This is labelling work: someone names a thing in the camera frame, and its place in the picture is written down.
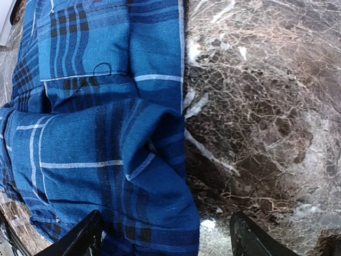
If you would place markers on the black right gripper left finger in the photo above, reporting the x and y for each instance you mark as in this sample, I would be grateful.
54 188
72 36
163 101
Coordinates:
83 239

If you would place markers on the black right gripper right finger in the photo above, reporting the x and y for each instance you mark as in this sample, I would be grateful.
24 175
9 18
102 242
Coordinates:
248 238

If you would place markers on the blue plaid long sleeve shirt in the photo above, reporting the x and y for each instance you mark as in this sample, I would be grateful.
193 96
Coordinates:
95 123

